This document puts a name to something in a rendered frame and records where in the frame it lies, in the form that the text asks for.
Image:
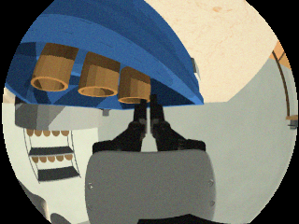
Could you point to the bronze bushing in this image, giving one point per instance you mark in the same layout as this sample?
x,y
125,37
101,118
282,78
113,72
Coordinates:
x,y
54,67
133,86
99,76

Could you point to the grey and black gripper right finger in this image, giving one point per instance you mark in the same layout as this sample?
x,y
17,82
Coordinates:
x,y
161,130

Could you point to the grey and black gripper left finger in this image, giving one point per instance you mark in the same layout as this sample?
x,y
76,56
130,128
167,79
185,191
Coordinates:
x,y
131,139

